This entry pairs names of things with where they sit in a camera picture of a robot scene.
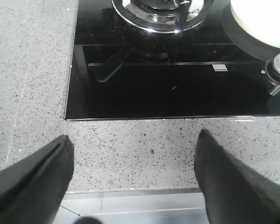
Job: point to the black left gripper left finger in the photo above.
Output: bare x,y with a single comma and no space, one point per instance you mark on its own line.
32,189

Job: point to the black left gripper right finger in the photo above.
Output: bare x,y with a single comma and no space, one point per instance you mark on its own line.
233,192

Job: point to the white plate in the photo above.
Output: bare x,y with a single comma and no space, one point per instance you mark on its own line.
259,18

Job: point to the grey cabinet front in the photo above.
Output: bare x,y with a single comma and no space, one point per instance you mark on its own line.
135,206

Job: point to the silver left stove knob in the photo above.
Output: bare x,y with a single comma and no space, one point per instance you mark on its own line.
272,70

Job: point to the black glass cooktop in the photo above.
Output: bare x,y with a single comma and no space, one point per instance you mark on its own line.
119,71

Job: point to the black left burner grate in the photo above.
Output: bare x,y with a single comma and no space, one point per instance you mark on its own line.
163,16

